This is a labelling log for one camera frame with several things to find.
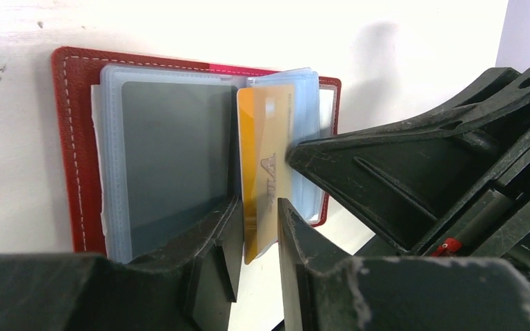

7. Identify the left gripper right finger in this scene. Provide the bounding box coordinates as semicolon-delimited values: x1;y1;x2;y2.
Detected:
277;198;530;330

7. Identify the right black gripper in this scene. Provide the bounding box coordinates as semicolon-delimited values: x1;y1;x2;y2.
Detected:
287;68;530;283

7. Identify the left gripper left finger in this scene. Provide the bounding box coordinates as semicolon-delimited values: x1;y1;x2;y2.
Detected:
0;197;243;330

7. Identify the dark grey card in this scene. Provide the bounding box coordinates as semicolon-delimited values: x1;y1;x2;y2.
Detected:
121;81;235;257

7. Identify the red leather card holder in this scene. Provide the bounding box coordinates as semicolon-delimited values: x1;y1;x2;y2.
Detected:
50;46;342;266

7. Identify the gold VIP card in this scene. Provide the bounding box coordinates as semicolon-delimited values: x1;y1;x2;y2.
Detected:
237;84;295;264

